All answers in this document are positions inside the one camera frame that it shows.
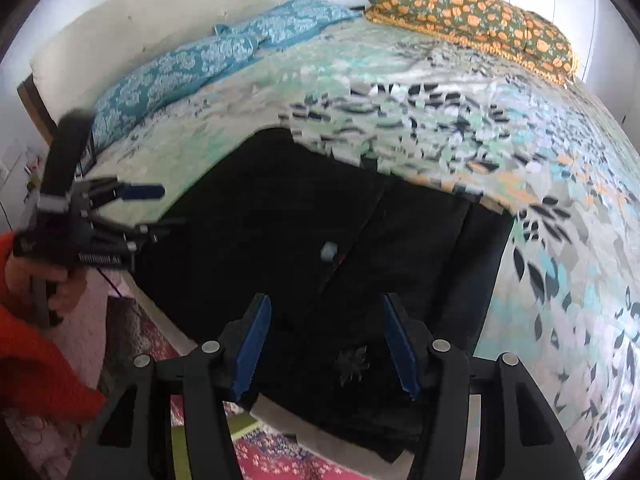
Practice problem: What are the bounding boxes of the green pillow with orange flowers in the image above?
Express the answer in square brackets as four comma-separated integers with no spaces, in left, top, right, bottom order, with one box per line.
[364,0,581,86]

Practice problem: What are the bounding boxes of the floral leaf print bedsheet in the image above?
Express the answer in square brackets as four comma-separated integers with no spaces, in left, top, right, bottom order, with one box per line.
[92,10,640,480]

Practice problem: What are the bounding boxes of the wooden bed frame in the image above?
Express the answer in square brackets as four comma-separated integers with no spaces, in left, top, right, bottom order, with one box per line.
[16,74,56,146]

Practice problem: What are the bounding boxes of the red floral rug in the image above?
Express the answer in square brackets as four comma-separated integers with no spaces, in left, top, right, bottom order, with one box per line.
[102,295,361,480]

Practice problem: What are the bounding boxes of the black cable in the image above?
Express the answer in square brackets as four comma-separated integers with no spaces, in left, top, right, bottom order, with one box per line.
[97,267,127,302]

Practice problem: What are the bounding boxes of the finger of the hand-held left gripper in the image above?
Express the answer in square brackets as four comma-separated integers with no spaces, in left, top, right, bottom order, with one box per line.
[75,177,167,207]
[85,215,187,255]

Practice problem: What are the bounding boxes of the teal damask patterned blanket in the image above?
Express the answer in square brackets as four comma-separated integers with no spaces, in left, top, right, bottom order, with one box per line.
[90,0,363,153]

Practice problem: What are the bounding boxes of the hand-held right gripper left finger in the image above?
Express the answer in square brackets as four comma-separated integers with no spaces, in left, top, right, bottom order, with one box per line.
[67,294,273,480]

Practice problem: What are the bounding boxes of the person's left forearm orange sleeve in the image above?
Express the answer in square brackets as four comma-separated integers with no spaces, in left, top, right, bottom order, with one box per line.
[0,232,108,421]

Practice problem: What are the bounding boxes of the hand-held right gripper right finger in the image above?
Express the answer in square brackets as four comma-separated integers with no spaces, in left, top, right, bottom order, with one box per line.
[382,294,586,480]

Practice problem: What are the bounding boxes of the black pants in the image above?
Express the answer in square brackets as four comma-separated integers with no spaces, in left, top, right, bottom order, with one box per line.
[132,127,516,463]

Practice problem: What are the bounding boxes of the cream padded headboard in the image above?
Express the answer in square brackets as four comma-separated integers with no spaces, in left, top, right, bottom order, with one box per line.
[30,0,321,106]

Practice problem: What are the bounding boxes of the person's left hand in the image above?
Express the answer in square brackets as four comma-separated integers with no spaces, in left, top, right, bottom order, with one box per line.
[5,259,90,325]

